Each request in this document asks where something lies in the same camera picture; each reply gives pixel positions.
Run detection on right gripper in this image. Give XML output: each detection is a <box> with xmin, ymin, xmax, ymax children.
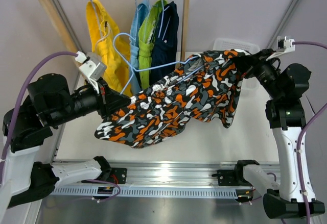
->
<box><xmin>234</xmin><ymin>48</ymin><xmax>284</xmax><ymax>99</ymax></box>

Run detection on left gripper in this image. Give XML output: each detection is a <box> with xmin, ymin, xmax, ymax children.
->
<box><xmin>48</xmin><ymin>76</ymin><xmax>130</xmax><ymax>128</ymax></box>

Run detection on blue hanger of camouflage shorts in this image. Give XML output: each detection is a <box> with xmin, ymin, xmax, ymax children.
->
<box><xmin>113</xmin><ymin>32</ymin><xmax>201</xmax><ymax>94</ymax></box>

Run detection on orange camouflage shorts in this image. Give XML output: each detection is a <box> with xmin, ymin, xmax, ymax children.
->
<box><xmin>95</xmin><ymin>49</ymin><xmax>249</xmax><ymax>148</ymax></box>

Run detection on yellow shorts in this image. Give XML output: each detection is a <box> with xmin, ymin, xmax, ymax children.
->
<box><xmin>86</xmin><ymin>0</ymin><xmax>132</xmax><ymax>97</ymax></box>

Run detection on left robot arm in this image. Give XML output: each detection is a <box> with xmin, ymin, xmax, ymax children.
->
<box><xmin>2</xmin><ymin>73</ymin><xmax>130</xmax><ymax>208</ymax></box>

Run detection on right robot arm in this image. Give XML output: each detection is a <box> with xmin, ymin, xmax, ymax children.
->
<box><xmin>233</xmin><ymin>49</ymin><xmax>325</xmax><ymax>221</ymax></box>

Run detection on lime green shorts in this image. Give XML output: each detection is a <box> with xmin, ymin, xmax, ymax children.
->
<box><xmin>138</xmin><ymin>0</ymin><xmax>168</xmax><ymax>90</ymax></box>

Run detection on navy blue shorts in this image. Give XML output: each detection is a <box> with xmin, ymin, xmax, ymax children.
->
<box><xmin>149</xmin><ymin>1</ymin><xmax>179</xmax><ymax>85</ymax></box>

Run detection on blue hanger of light-blue shorts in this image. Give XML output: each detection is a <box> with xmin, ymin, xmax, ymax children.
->
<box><xmin>131</xmin><ymin>0</ymin><xmax>139</xmax><ymax>45</ymax></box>

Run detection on light blue shorts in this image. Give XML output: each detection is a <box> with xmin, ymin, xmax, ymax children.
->
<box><xmin>130</xmin><ymin>0</ymin><xmax>149</xmax><ymax>95</ymax></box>

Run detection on white plastic basket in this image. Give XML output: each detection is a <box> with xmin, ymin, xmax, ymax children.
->
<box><xmin>213</xmin><ymin>38</ymin><xmax>260</xmax><ymax>96</ymax></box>

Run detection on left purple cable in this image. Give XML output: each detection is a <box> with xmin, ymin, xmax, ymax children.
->
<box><xmin>0</xmin><ymin>51</ymin><xmax>80</xmax><ymax>184</ymax></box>

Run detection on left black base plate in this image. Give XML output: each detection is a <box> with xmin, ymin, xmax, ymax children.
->
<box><xmin>103</xmin><ymin>167</ymin><xmax>127</xmax><ymax>185</ymax></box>

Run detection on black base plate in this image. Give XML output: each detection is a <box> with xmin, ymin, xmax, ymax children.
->
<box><xmin>211</xmin><ymin>169</ymin><xmax>247</xmax><ymax>186</ymax></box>
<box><xmin>103</xmin><ymin>167</ymin><xmax>127</xmax><ymax>185</ymax></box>

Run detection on aluminium mounting rail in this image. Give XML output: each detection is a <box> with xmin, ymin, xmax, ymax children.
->
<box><xmin>51</xmin><ymin>160</ymin><xmax>282</xmax><ymax>189</ymax></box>

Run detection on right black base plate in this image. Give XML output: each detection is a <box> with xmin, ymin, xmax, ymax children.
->
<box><xmin>211</xmin><ymin>169</ymin><xmax>247</xmax><ymax>186</ymax></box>

